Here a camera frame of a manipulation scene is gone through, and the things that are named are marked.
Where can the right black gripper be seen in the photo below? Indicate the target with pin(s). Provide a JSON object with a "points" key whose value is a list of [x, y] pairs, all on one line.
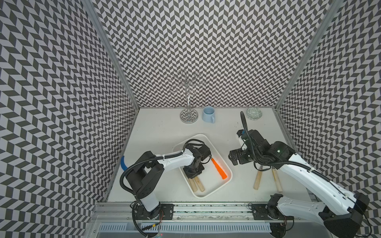
{"points": [[239, 152]]}

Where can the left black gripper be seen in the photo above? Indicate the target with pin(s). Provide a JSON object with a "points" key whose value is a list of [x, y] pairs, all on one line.
{"points": [[190, 175]]}

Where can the white rectangular storage tray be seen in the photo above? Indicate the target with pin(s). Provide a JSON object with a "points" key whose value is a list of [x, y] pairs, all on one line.
{"points": [[210, 178]]}

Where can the orange handle sickle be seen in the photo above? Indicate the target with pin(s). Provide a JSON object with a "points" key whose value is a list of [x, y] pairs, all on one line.
{"points": [[219, 169]]}

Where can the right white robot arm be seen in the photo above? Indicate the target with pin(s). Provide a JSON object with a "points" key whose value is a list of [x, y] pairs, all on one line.
{"points": [[339, 210]]}

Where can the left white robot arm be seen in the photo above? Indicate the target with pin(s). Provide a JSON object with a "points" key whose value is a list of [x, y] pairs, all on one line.
{"points": [[141, 178]]}

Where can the green patterned small bowl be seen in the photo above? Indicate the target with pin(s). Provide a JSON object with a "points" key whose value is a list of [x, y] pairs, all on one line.
{"points": [[254, 113]]}

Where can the light blue mug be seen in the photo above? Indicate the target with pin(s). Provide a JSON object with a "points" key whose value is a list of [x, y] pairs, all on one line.
{"points": [[208, 114]]}

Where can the chrome mug tree stand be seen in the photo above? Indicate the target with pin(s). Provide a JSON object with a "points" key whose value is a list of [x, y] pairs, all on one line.
{"points": [[187, 82]]}

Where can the blue blade wooden sickle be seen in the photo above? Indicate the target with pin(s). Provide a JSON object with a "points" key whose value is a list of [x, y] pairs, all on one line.
{"points": [[122, 164]]}

